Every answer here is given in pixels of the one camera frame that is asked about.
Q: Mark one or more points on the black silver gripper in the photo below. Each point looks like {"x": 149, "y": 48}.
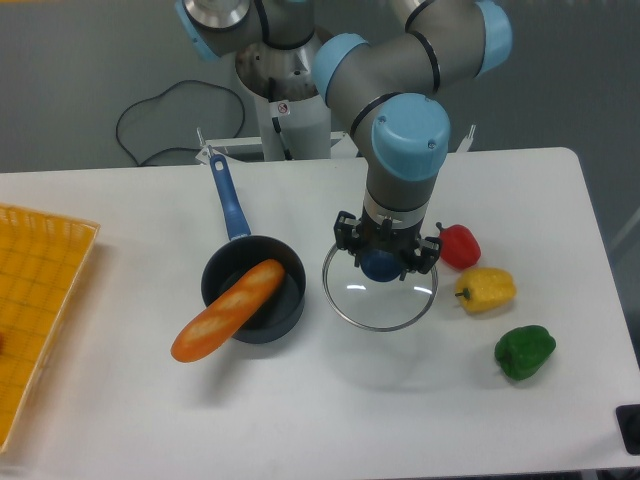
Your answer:
{"x": 396, "y": 233}

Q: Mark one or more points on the glass pot lid blue knob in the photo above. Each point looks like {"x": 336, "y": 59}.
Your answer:
{"x": 376, "y": 306}

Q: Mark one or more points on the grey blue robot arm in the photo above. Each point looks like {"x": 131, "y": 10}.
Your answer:
{"x": 410, "y": 134}

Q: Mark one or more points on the red bell pepper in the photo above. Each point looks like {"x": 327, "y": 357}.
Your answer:
{"x": 460, "y": 249}

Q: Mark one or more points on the yellow bell pepper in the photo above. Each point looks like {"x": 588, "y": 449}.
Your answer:
{"x": 484, "y": 288}

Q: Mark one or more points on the green bell pepper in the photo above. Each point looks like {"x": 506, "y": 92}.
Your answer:
{"x": 522, "y": 351}

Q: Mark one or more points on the orange baguette bread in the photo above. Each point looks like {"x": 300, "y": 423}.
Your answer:
{"x": 224, "y": 317}

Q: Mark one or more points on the black table corner fixture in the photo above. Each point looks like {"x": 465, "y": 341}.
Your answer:
{"x": 628, "y": 418}

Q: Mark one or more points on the yellow plastic basket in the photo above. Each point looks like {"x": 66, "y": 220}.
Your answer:
{"x": 42, "y": 257}

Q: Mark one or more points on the dark pot blue handle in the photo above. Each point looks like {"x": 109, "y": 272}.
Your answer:
{"x": 244, "y": 251}

